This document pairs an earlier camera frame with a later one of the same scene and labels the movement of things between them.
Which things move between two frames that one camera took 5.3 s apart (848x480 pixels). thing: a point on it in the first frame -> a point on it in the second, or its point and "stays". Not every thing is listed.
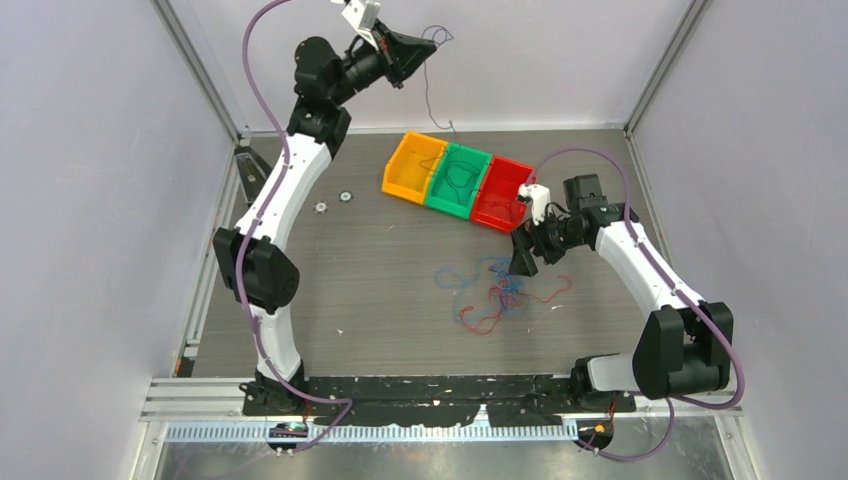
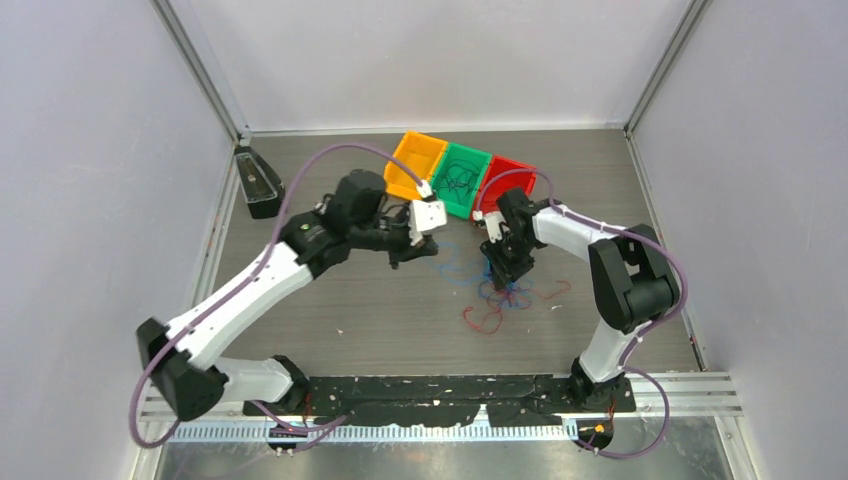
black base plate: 422,400 stays
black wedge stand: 252,171 stays
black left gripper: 397,54 -> 407,251
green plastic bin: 456,179 stays
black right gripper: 523,262 -> 499,265
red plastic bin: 498,202 stays
